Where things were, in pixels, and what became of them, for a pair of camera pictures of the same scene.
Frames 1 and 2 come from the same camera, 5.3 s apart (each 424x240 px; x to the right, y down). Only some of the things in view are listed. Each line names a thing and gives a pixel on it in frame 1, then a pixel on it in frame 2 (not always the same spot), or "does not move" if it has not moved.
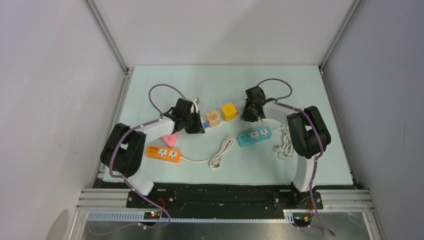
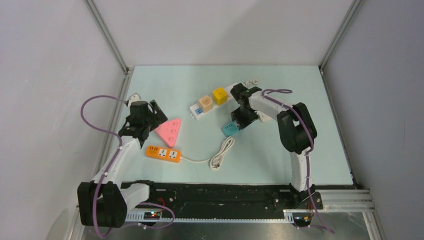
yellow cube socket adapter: [229, 112] to [219, 96]
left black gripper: [198, 128] to [157, 118]
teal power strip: [254, 136] to [232, 129]
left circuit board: [151, 215] does not move
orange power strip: [163, 154] does not move
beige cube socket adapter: [213, 118] to [206, 103]
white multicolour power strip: [239, 105] to [195, 110]
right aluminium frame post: [357, 5] does not move
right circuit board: [302, 219] does not move
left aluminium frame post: [111, 41] does not move
